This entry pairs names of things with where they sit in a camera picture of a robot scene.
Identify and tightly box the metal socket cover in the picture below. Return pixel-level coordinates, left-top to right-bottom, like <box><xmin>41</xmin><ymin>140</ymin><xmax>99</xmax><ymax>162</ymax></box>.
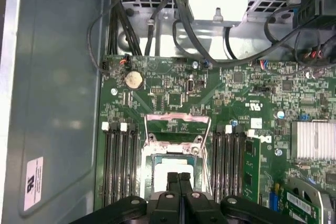
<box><xmin>143</xmin><ymin>112</ymin><xmax>212</xmax><ymax>154</ymax></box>

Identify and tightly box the silver CPU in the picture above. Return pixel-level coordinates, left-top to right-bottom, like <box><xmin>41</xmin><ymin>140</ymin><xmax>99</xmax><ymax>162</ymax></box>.
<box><xmin>153</xmin><ymin>155</ymin><xmax>197</xmax><ymax>194</ymax></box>

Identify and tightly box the black cable bundle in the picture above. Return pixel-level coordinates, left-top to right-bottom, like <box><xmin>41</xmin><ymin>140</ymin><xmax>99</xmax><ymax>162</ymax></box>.
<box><xmin>107</xmin><ymin>0</ymin><xmax>144</xmax><ymax>56</ymax></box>

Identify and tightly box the silver ribbed heatsink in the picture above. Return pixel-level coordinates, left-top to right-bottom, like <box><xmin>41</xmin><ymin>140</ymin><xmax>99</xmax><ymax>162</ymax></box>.
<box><xmin>290</xmin><ymin>119</ymin><xmax>336</xmax><ymax>161</ymax></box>

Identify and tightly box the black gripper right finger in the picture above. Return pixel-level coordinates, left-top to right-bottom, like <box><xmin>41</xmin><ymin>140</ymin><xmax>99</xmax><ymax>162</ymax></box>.
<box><xmin>179</xmin><ymin>172</ymin><xmax>297</xmax><ymax>224</ymax></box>

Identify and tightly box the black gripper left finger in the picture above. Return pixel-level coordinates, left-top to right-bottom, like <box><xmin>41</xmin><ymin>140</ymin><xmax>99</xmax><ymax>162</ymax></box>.
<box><xmin>68</xmin><ymin>172</ymin><xmax>182</xmax><ymax>224</ymax></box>

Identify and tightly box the green RAM stick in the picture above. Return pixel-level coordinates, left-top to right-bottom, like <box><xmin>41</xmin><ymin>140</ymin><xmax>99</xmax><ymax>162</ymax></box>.
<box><xmin>243</xmin><ymin>137</ymin><xmax>261</xmax><ymax>204</ymax></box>

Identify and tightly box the thin black cable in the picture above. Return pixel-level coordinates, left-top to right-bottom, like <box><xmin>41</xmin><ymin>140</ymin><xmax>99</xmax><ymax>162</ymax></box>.
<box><xmin>87</xmin><ymin>11</ymin><xmax>111</xmax><ymax>74</ymax></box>

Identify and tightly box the thick black cable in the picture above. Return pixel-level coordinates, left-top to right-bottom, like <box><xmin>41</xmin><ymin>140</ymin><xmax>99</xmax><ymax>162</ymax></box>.
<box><xmin>172</xmin><ymin>0</ymin><xmax>336</xmax><ymax>65</ymax></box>

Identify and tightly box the white label sticker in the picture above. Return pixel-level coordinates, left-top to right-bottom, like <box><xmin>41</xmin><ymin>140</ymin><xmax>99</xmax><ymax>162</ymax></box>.
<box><xmin>24</xmin><ymin>156</ymin><xmax>44</xmax><ymax>211</ymax></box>

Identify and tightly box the black graphics card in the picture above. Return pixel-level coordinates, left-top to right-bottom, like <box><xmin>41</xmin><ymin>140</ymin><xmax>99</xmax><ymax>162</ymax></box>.
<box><xmin>282</xmin><ymin>175</ymin><xmax>336</xmax><ymax>224</ymax></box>

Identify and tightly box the wire locking lever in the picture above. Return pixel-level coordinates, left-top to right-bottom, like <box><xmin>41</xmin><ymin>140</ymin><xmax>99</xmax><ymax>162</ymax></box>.
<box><xmin>201</xmin><ymin>140</ymin><xmax>214</xmax><ymax>196</ymax></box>

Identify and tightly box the round coin battery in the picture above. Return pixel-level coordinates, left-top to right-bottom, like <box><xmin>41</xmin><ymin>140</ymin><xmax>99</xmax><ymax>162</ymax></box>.
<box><xmin>124</xmin><ymin>71</ymin><xmax>144</xmax><ymax>91</ymax></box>

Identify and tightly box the grey black cable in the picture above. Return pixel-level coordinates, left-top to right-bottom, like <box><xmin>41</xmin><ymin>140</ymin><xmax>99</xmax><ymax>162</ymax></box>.
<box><xmin>145</xmin><ymin>0</ymin><xmax>175</xmax><ymax>56</ymax></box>

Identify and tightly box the black PC case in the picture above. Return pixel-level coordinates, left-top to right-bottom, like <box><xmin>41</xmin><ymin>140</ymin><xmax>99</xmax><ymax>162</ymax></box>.
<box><xmin>0</xmin><ymin>0</ymin><xmax>336</xmax><ymax>224</ymax></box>

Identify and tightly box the green motherboard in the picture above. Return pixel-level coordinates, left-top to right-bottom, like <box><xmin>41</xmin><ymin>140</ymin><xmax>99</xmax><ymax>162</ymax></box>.
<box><xmin>98</xmin><ymin>55</ymin><xmax>336</xmax><ymax>224</ymax></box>

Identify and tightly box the CPU socket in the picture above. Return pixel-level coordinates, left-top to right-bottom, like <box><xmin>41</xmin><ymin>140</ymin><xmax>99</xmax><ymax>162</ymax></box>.
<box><xmin>141</xmin><ymin>140</ymin><xmax>209</xmax><ymax>201</ymax></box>

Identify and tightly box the black cable loop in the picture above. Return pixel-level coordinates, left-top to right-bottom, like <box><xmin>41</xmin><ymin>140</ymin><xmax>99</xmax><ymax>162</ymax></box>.
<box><xmin>224</xmin><ymin>26</ymin><xmax>238</xmax><ymax>60</ymax></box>

